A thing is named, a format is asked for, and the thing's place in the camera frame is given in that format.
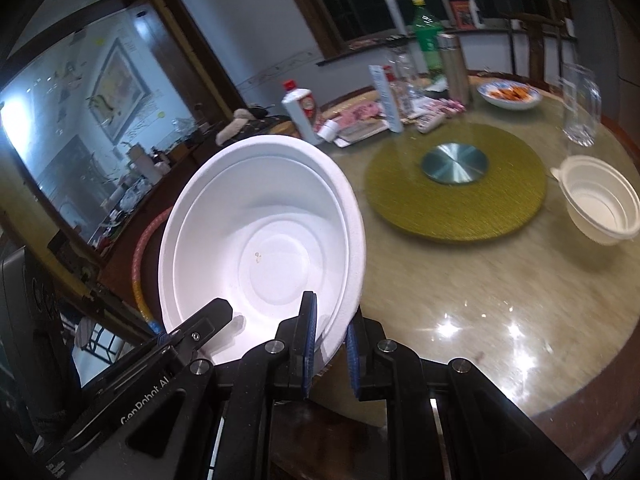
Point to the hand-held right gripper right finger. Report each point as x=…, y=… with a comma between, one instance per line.
x=353, y=360

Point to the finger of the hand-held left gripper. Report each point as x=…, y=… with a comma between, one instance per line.
x=205, y=325

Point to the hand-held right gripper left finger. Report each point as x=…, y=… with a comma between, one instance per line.
x=310, y=350

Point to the large white bowl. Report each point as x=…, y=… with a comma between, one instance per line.
x=260, y=240

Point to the cream plastic bowl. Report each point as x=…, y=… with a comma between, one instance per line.
x=600, y=195

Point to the pink yellow hula hoop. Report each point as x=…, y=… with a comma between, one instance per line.
x=140, y=300

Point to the dark jacket with fur trim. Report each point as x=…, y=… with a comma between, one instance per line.
x=235, y=127

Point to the yellow-green round table mat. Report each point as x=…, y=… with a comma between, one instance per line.
x=500, y=210

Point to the small white cup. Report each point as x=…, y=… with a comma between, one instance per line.
x=329, y=131

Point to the round metal disc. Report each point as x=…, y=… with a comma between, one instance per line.
x=454, y=162

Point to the white liquor bottle red cap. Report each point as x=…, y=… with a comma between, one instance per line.
x=300, y=112

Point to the pink printed packet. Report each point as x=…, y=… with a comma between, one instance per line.
x=357, y=111

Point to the pink white wrapped packet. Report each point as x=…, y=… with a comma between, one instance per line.
x=440, y=109

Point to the tall white blue box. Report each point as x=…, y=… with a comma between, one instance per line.
x=386, y=95

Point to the clear glass jar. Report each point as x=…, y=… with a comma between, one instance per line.
x=402, y=77

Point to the white plate with food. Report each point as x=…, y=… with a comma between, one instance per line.
x=510, y=95

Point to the steel thermos flask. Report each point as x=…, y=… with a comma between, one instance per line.
x=455, y=67

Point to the green plastic bottle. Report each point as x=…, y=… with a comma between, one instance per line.
x=427, y=35

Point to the clear drinking glass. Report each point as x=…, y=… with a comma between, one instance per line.
x=580, y=105

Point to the red box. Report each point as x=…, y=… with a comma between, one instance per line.
x=461, y=14

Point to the wooden chair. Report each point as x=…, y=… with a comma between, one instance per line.
x=534, y=45

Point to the small white bottle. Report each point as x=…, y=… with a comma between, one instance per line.
x=473, y=10

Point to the large wall mirror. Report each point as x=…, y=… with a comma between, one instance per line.
x=65, y=135

